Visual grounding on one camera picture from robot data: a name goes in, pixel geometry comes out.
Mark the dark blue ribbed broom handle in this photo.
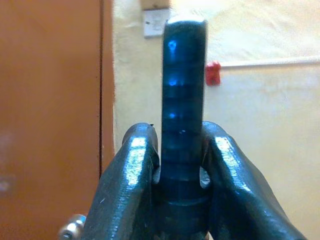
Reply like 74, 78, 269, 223
152, 19, 213, 240

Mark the white wall conduit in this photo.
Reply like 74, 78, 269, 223
219, 55, 320, 69

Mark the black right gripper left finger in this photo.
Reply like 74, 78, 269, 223
79, 121, 161, 240

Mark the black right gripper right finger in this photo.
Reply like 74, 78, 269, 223
201, 121, 307, 240

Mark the white wall switch plate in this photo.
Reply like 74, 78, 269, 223
142, 7, 171, 39

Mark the orange-brown wooden door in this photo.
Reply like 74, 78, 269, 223
0, 0, 103, 240

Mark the red wall clip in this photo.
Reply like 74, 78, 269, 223
205, 60, 222, 86

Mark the silver metal knob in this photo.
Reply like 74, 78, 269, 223
58, 213, 88, 240

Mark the orange-brown door frame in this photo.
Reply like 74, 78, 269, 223
99, 0, 116, 176

